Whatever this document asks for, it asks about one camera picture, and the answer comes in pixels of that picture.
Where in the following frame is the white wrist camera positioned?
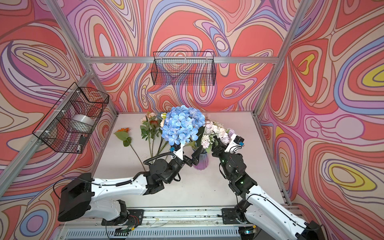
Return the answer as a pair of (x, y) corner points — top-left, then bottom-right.
(170, 145), (184, 161)
(225, 134), (244, 154)

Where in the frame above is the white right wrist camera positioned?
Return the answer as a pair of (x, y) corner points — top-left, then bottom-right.
(225, 134), (244, 154)

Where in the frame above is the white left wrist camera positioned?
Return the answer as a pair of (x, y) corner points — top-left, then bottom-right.
(170, 145), (184, 161)

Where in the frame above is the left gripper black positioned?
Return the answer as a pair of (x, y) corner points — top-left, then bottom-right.
(162, 138), (202, 186)

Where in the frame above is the black wire basket left wall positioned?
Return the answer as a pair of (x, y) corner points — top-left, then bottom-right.
(33, 83), (110, 154)

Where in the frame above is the purple ribbed glass vase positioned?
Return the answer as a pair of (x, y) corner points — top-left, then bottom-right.
(194, 150), (209, 171)

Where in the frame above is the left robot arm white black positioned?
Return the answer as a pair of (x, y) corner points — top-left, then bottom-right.
(58, 146), (203, 225)

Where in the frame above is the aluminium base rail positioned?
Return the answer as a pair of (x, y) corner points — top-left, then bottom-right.
(53, 205), (301, 240)

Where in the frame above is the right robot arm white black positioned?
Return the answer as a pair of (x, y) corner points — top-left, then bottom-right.
(212, 143), (325, 240)

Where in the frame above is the black wire basket wall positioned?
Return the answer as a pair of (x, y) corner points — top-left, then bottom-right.
(33, 83), (110, 154)
(151, 51), (217, 86)

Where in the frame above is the blue hydrangea flower stem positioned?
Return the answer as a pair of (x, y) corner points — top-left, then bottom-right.
(160, 105), (206, 152)

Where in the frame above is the orange flower green leaves stem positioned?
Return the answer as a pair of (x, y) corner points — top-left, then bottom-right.
(114, 128), (146, 171)

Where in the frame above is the pastel mixed flower bouquet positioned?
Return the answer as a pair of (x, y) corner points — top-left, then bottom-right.
(201, 120), (235, 150)

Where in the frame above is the black wire basket back wall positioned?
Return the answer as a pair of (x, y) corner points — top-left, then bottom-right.
(151, 51), (217, 86)

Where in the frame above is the silver tape roll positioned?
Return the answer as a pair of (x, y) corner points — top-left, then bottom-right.
(69, 114), (95, 133)

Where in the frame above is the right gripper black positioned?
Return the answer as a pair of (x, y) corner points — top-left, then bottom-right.
(211, 135), (233, 179)

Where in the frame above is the cream peach rose bunch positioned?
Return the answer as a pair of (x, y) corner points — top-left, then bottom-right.
(140, 112), (168, 157)

